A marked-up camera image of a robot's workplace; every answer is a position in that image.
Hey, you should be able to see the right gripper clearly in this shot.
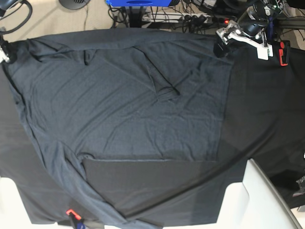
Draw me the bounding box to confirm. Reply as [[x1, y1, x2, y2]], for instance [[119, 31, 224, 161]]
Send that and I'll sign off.
[[0, 40, 14, 63]]

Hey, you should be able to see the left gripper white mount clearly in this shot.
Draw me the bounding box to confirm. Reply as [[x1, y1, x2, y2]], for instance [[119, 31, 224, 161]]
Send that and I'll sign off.
[[213, 14, 273, 60]]

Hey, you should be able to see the dark grey T-shirt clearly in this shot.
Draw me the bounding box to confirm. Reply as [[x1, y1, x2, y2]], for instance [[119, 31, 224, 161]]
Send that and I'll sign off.
[[3, 29, 234, 229]]

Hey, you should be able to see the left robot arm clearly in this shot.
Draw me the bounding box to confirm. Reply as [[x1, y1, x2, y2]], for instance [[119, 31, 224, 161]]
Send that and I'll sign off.
[[213, 0, 284, 60]]

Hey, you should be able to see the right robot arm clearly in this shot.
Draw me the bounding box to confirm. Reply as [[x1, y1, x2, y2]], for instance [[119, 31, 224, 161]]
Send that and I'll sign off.
[[0, 0, 33, 64]]

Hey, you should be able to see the black power strip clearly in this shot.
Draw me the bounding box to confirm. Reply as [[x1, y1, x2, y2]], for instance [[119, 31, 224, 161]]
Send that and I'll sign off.
[[183, 14, 236, 25]]

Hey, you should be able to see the red black clamp right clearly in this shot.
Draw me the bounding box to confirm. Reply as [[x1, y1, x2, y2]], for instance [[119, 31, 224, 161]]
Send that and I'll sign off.
[[279, 40, 291, 66]]

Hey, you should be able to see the black round stand base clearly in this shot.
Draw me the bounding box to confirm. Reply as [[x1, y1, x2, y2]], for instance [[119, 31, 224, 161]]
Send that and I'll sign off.
[[59, 0, 90, 10]]

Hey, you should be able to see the blue plastic bin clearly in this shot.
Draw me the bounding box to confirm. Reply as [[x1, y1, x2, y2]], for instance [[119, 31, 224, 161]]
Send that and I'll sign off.
[[106, 0, 180, 7]]

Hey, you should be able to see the red clamp front edge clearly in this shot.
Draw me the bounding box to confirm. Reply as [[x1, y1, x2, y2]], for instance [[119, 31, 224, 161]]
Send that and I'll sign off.
[[66, 209, 82, 221]]

